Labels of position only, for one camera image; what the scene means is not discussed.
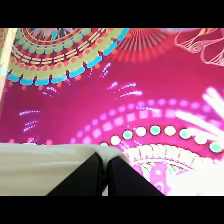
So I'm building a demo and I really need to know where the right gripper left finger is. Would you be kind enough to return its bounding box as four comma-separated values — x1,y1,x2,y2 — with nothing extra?
46,152,105,197

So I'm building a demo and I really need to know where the white T-shirt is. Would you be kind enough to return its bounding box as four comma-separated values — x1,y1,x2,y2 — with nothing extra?
0,142,134,197

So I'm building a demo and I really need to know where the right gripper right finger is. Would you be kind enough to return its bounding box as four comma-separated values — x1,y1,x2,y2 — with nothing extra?
107,156,165,197

